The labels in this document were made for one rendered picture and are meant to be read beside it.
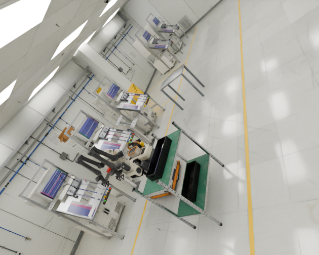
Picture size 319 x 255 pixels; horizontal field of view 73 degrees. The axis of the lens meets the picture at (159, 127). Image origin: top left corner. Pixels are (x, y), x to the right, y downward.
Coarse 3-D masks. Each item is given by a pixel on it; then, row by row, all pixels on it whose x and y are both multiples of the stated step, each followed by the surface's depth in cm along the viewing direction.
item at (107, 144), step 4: (104, 140) 498; (104, 144) 489; (108, 144) 489; (112, 144) 489; (116, 144) 489; (120, 144) 489; (124, 144) 489; (100, 148) 481; (104, 148) 481; (108, 148) 481; (112, 148) 481; (116, 148) 481; (120, 148) 481
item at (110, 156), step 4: (92, 148) 299; (96, 148) 304; (88, 152) 297; (96, 152) 306; (100, 152) 307; (104, 152) 311; (108, 156) 313; (112, 156) 315; (116, 156) 319; (112, 160) 320
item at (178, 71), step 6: (180, 66) 511; (174, 72) 517; (180, 72) 482; (168, 78) 524; (174, 78) 489; (186, 78) 484; (162, 84) 531; (168, 84) 503; (192, 84) 492; (162, 90) 517; (174, 90) 559; (198, 90) 499; (168, 96) 526; (180, 96) 569; (174, 102) 535; (180, 108) 544
